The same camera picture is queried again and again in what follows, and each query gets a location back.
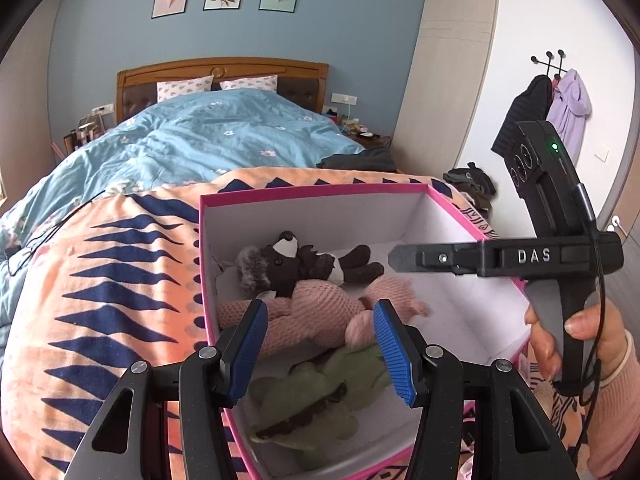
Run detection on black hanging jacket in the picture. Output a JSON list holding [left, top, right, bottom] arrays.
[[491, 75, 555, 158]]

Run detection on light wooden wardrobe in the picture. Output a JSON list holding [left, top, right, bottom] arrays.
[[392, 0, 501, 178]]

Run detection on blue floral duvet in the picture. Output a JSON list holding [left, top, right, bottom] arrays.
[[0, 87, 366, 331]]

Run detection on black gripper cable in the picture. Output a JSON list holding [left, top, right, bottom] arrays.
[[574, 184, 610, 461]]

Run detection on white patterned pillow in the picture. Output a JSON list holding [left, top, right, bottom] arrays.
[[220, 75, 278, 94], [156, 76, 215, 103]]

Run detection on pink knitted plush toy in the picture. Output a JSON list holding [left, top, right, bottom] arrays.
[[216, 276, 430, 356]]

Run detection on person's right hand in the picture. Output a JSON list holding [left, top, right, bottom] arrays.
[[525, 287, 629, 386]]

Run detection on cluttered wooden nightstand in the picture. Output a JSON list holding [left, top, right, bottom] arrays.
[[336, 116, 396, 150]]

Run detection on pink cardboard box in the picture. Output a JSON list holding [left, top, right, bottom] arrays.
[[198, 183, 532, 480]]

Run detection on black wall coat rack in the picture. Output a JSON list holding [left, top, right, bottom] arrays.
[[531, 50, 568, 81]]

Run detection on wooden bed headboard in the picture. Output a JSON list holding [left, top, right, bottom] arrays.
[[116, 58, 330, 126]]

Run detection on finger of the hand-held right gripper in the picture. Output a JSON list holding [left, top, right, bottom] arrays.
[[388, 241, 485, 277]]

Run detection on green plush crocodile toy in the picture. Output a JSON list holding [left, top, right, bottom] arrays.
[[248, 342, 393, 471]]

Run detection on cluttered bedside shelf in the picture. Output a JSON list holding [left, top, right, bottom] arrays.
[[62, 114, 118, 155]]

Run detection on orange navy patterned blanket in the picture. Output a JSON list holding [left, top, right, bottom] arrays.
[[0, 167, 591, 480]]

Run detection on brown plush animal toy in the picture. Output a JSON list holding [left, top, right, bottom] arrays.
[[234, 230, 385, 298]]

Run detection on person's right forearm pink sleeve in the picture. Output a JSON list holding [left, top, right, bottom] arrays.
[[550, 329, 640, 480]]

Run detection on dark folded clothing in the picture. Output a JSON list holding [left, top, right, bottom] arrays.
[[316, 146, 398, 173]]

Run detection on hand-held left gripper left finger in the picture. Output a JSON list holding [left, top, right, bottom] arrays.
[[64, 299, 269, 480]]

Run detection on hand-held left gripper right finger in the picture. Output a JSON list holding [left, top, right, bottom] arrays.
[[372, 299, 581, 480]]

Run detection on lilac hanging robe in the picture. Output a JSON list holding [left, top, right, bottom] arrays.
[[547, 67, 592, 148]]

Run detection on dark pile of clothes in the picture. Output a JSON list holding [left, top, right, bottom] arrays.
[[442, 162, 497, 211]]

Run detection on thin black cable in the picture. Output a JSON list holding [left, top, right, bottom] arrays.
[[5, 187, 108, 276]]

